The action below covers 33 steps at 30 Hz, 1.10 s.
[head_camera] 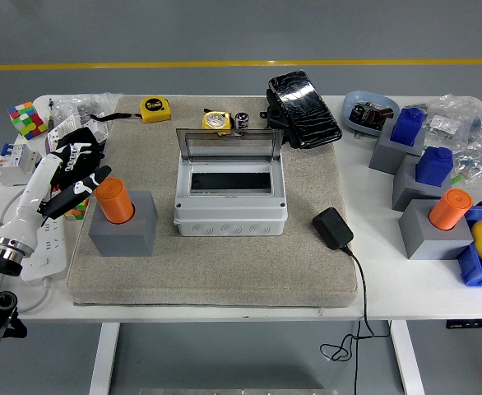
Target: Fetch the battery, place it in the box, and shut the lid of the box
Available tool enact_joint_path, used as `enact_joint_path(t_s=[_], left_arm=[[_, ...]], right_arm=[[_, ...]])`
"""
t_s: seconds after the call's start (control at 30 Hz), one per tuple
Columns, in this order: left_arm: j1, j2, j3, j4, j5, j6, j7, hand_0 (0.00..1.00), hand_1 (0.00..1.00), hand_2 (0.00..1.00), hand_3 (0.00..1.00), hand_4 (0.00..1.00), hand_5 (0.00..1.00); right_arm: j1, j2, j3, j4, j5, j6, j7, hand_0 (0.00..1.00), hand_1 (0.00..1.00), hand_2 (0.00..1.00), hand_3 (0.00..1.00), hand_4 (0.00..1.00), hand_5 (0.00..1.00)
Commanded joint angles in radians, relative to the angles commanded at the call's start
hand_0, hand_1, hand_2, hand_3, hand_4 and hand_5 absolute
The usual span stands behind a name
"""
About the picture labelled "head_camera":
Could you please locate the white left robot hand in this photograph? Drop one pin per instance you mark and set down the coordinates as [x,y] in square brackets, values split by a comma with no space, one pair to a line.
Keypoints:
[31,193]

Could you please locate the orange cylinder battery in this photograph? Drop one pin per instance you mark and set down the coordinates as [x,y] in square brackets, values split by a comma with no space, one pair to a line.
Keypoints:
[113,201]
[448,210]

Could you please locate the grey junction box clear lid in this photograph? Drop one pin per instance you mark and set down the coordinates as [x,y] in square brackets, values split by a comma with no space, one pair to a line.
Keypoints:
[228,218]

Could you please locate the white circuit breaker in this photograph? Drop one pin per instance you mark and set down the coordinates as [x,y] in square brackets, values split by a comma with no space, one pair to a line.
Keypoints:
[10,164]

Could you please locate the small colourful puzzle cube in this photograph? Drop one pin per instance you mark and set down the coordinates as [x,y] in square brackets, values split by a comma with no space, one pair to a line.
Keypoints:
[78,210]

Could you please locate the white power strip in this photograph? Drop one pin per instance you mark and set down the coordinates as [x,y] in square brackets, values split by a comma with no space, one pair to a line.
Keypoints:
[47,255]

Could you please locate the black table control panel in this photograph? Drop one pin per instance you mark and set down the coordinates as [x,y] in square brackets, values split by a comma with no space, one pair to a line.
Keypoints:
[471,323]

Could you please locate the large colourful puzzle cube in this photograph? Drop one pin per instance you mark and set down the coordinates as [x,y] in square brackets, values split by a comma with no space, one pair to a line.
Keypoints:
[27,121]

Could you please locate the thin screwdriver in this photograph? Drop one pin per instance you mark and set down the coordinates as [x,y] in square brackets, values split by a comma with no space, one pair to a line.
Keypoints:
[51,117]

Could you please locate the small white module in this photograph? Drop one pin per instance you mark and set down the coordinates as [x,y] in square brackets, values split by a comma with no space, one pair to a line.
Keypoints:
[99,131]

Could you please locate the white table leg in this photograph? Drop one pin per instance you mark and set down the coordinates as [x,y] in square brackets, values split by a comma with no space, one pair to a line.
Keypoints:
[103,358]
[407,358]

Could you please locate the clear plastic bag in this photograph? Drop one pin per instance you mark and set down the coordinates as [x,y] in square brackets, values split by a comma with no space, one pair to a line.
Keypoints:
[80,107]

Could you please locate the grey block holder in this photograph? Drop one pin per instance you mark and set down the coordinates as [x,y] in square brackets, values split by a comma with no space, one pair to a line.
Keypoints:
[426,244]
[383,156]
[405,189]
[121,240]

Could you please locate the blue plastic bin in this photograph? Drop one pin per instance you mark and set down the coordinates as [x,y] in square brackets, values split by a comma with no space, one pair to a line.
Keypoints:
[475,271]

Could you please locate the yellow square tape measure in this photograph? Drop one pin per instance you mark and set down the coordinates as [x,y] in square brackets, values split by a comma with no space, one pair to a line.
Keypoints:
[154,109]

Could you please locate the yellow round tape measure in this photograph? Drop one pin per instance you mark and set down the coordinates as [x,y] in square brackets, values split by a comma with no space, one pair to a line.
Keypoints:
[216,120]

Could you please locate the grey-brown mat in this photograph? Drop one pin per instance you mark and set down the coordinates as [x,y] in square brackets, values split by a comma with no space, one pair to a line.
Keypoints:
[224,271]

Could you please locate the small black capacitor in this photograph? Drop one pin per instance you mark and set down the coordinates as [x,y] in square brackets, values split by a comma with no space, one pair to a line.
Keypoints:
[242,122]

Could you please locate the black power adapter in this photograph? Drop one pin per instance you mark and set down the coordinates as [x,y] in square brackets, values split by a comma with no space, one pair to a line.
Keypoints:
[331,228]

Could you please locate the blue bottle-shaped block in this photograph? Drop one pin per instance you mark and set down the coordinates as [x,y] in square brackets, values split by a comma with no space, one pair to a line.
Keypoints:
[407,127]
[432,166]

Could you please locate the clear bags of parts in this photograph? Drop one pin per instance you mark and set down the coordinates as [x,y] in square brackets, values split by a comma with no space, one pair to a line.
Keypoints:
[471,136]

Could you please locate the black foot pedal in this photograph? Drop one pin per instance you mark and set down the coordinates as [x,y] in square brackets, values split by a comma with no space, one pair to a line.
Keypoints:
[302,111]

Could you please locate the dark components pile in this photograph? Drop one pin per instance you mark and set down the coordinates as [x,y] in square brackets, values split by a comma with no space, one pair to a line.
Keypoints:
[368,115]

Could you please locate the pale blue dish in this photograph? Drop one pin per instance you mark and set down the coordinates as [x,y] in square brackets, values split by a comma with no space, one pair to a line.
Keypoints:
[356,98]

